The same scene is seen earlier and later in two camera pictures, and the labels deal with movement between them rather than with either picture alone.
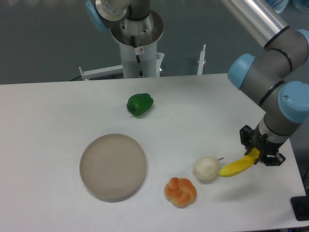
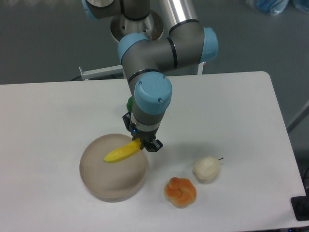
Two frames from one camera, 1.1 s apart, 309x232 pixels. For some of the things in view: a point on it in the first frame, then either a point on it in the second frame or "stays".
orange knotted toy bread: x=180 y=192 stays
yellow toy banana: x=240 y=165 → x=123 y=152
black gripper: x=268 y=149 → x=145 y=137
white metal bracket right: x=201 y=61 stays
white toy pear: x=206 y=169 stays
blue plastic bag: x=278 y=6 stays
